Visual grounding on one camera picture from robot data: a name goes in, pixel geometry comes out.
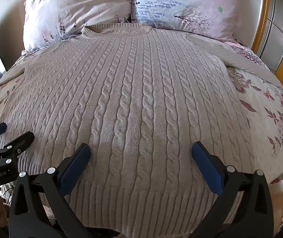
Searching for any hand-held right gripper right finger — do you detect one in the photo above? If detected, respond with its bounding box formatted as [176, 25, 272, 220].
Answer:
[191, 141, 275, 238]

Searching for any beige cable knit sweater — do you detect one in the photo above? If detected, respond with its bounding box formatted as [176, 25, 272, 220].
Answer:
[0, 23, 283, 232]

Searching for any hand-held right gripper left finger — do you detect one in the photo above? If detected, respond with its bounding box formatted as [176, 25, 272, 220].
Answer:
[9, 143, 92, 238]

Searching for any pink floral pillow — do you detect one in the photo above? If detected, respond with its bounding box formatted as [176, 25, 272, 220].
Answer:
[21, 0, 136, 55]

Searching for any floral bedsheet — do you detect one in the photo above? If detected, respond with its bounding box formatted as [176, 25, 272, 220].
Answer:
[0, 40, 283, 186]

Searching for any pink pillow with blue flowers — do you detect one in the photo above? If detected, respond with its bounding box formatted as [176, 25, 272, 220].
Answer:
[131, 0, 248, 42]

